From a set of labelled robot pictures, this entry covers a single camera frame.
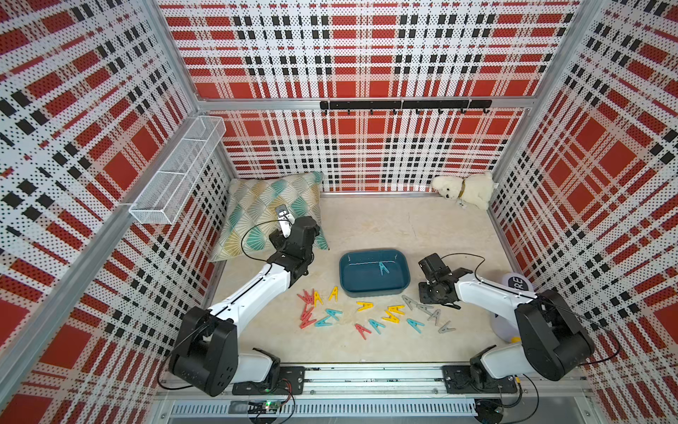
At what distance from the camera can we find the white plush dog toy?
1143 millimetres

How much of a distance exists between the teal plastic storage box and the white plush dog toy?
384mm

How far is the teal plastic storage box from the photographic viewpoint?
0.90 meters
